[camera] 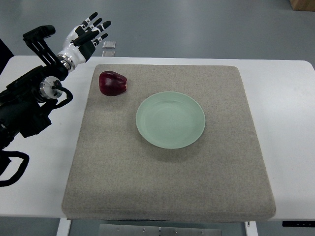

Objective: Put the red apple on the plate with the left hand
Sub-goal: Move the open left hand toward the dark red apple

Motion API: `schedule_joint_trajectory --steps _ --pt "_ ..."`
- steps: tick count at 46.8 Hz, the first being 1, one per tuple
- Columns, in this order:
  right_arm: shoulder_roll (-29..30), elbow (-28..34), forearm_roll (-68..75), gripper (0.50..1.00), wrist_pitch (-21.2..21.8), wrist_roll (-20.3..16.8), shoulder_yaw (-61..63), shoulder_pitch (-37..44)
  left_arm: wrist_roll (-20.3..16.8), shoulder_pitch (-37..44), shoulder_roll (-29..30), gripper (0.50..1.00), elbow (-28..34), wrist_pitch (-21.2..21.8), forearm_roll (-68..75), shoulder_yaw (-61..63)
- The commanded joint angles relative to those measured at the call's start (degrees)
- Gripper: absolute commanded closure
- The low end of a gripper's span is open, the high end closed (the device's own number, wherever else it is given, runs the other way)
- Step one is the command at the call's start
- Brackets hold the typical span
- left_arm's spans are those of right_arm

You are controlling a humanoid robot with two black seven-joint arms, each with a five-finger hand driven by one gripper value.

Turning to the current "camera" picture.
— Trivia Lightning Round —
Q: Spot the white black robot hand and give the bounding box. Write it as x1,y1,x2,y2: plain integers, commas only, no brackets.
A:
57,12,111,71

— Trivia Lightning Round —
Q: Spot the cardboard box corner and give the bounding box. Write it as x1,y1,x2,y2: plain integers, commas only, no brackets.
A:
290,0,315,12

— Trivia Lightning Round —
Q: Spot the beige fabric cushion mat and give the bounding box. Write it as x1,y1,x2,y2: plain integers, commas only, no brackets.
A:
61,64,277,221

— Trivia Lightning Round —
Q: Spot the red apple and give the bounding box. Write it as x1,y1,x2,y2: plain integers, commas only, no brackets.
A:
99,71,127,96

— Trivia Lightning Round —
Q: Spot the light green plate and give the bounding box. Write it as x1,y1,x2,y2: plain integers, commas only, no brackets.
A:
135,91,206,149

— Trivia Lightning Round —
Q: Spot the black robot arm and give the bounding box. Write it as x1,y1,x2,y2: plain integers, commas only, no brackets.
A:
0,25,73,187

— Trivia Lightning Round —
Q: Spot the black table control panel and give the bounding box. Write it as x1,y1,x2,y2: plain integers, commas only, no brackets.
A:
282,221,315,228

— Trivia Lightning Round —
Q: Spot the white table leg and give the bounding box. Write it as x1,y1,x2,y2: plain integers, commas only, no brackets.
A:
244,221,258,236
56,218,72,236

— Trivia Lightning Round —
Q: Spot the upper clear floor tile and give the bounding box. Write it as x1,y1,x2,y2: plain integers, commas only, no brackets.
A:
102,40,116,49

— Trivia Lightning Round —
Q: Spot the white table leg right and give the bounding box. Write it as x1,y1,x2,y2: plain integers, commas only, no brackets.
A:
244,221,258,236

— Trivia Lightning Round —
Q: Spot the white table leg left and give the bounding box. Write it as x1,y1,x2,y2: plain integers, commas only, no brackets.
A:
56,218,72,236

